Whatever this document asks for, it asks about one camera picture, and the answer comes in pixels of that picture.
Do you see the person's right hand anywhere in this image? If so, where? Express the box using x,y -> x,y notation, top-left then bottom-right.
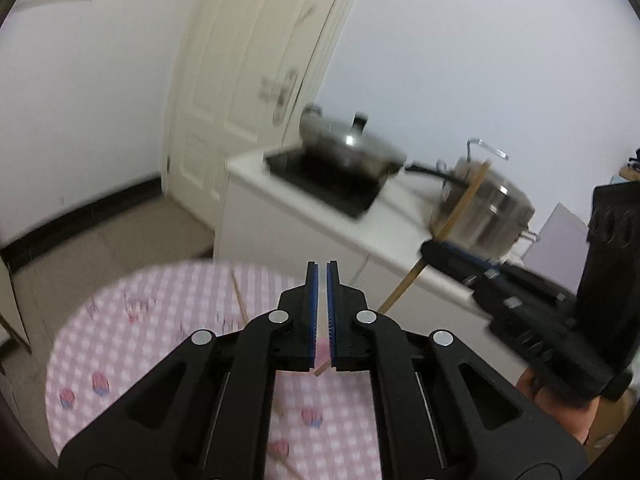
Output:
516,367 -> 592,446

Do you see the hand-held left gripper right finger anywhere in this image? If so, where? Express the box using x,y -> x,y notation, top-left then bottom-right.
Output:
326,261 -> 588,480

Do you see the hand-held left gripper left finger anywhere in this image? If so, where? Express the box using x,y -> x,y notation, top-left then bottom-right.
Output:
59,261 -> 321,480

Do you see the steel wok with black handle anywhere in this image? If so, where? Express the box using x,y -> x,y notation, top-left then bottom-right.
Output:
299,104 -> 468,186

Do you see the wooden chopstick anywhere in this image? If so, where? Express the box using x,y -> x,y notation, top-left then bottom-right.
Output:
231,269 -> 250,324
312,159 -> 493,378
267,452 -> 302,480

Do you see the black induction cooktop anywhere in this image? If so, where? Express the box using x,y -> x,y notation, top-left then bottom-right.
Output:
265,147 -> 392,219

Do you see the cream door handle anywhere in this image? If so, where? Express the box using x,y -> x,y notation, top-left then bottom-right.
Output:
259,67 -> 302,126

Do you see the lavender board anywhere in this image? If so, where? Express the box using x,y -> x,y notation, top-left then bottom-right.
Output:
521,202 -> 591,297

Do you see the cream panel door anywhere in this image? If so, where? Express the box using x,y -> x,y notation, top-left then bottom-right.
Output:
164,0 -> 372,233

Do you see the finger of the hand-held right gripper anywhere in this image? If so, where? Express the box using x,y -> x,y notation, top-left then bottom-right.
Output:
420,241 -> 531,321
446,242 -> 576,306

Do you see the pink checkered tablecloth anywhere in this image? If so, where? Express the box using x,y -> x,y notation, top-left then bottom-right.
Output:
45,260 -> 386,480

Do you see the glass wok lid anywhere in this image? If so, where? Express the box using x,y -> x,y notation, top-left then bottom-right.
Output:
300,110 -> 404,161

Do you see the white cabinet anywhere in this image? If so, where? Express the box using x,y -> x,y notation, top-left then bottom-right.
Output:
214,149 -> 503,322

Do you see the steel steamer pot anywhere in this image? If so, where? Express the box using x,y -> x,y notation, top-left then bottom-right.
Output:
429,137 -> 542,262

